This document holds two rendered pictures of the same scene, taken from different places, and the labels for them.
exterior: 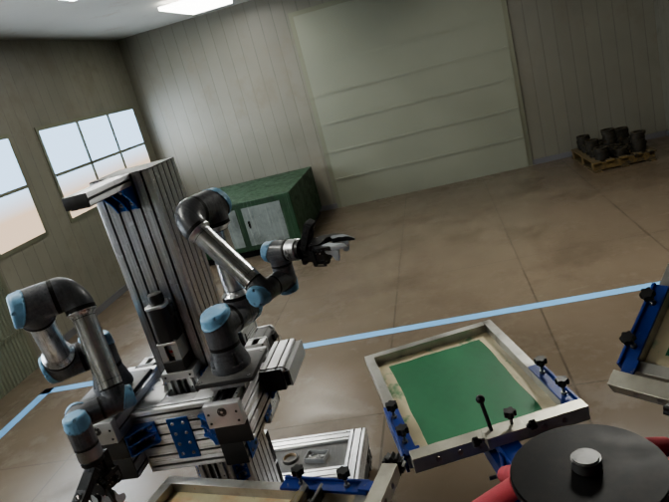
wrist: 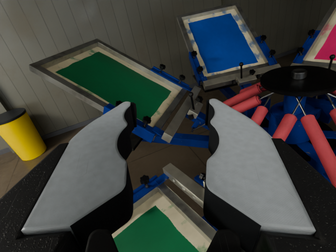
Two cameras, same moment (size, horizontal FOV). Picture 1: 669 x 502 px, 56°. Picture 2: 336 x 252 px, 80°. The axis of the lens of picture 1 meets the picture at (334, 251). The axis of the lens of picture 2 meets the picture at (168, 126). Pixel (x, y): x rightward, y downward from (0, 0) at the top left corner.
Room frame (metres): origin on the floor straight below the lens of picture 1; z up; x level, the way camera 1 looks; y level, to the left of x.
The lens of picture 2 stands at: (1.98, 0.05, 1.73)
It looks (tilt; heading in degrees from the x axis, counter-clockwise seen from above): 32 degrees down; 242
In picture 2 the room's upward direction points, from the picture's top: 13 degrees counter-clockwise
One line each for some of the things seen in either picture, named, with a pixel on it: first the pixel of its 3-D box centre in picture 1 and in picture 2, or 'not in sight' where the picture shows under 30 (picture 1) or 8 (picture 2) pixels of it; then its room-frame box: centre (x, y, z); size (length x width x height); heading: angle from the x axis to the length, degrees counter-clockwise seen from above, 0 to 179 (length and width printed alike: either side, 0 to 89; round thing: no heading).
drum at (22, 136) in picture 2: not in sight; (21, 135); (2.65, -3.49, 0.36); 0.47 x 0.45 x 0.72; 168
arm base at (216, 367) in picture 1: (227, 354); not in sight; (2.16, 0.48, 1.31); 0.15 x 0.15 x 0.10
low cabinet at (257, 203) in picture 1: (243, 217); not in sight; (9.31, 1.20, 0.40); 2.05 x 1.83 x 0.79; 78
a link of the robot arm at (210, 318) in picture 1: (219, 325); not in sight; (2.16, 0.48, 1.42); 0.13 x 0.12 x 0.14; 144
